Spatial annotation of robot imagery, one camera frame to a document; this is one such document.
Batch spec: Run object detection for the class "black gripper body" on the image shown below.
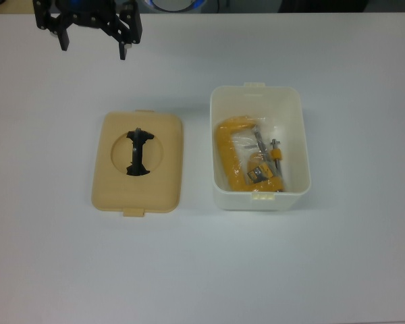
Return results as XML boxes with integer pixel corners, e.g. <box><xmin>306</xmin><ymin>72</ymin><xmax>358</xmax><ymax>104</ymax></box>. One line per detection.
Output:
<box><xmin>49</xmin><ymin>0</ymin><xmax>124</xmax><ymax>30</ymax></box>

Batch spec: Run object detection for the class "black lid handle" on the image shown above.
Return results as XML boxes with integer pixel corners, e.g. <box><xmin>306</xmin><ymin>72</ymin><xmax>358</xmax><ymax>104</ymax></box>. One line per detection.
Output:
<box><xmin>124</xmin><ymin>127</ymin><xmax>155</xmax><ymax>178</ymax></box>

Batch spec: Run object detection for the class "tan plastic case lid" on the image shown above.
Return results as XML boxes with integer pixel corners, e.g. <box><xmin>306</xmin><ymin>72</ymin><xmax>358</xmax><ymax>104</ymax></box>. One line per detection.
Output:
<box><xmin>90</xmin><ymin>109</ymin><xmax>185</xmax><ymax>218</ymax></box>

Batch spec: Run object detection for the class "white plastic tool case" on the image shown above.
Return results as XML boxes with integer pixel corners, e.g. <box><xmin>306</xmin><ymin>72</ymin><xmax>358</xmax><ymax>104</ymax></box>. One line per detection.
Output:
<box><xmin>209</xmin><ymin>82</ymin><xmax>312</xmax><ymax>212</ymax></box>

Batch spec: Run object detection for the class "white blue round object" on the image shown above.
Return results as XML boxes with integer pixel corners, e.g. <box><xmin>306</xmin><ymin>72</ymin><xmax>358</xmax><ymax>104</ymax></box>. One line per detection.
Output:
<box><xmin>147</xmin><ymin>0</ymin><xmax>204</xmax><ymax>11</ymax></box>

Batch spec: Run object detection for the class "yellow C-clamp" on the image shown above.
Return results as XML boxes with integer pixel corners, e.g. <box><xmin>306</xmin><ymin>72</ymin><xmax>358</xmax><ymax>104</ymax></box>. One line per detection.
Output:
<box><xmin>215</xmin><ymin>115</ymin><xmax>288</xmax><ymax>194</ymax></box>

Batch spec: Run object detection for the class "clear plastic bag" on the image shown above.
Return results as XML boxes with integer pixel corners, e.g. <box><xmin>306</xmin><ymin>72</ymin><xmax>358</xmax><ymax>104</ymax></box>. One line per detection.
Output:
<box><xmin>215</xmin><ymin>114</ymin><xmax>290</xmax><ymax>194</ymax></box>

